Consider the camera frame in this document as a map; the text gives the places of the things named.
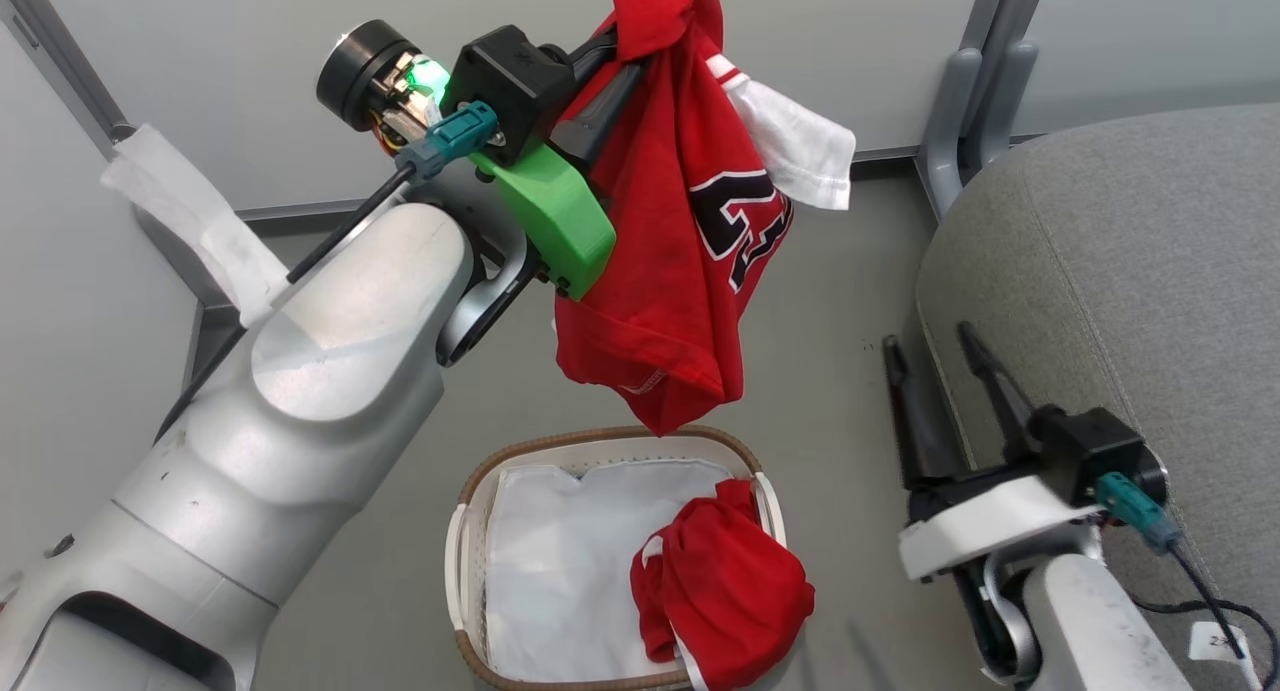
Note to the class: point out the red jersey with black number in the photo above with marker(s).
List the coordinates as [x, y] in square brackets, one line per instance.
[670, 271]

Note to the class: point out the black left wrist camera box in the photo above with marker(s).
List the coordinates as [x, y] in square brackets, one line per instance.
[510, 81]

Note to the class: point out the grey upright partition post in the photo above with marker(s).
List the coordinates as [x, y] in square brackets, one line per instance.
[1005, 1]

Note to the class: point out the grey fabric sofa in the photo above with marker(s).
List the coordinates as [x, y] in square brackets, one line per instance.
[1130, 291]

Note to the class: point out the white basket with brown rim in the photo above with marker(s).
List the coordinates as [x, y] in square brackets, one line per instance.
[470, 571]

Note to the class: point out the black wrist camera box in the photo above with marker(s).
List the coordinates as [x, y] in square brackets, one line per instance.
[1095, 446]
[510, 81]

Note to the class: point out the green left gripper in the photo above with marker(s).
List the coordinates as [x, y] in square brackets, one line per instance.
[550, 211]

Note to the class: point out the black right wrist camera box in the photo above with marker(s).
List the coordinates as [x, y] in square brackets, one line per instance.
[1095, 446]

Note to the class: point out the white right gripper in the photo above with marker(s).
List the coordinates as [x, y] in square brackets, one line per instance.
[980, 531]

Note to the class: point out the grey partition foot bracket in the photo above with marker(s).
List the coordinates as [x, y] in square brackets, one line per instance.
[950, 131]
[1010, 81]

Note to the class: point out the white cloth basket liner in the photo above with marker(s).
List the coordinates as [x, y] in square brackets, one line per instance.
[560, 571]

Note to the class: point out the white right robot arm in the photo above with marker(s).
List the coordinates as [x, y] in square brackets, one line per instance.
[1090, 631]

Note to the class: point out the red garment with white trim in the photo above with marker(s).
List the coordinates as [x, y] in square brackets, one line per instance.
[725, 591]

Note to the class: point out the grey slanted partition post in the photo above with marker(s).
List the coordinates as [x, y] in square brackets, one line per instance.
[60, 51]

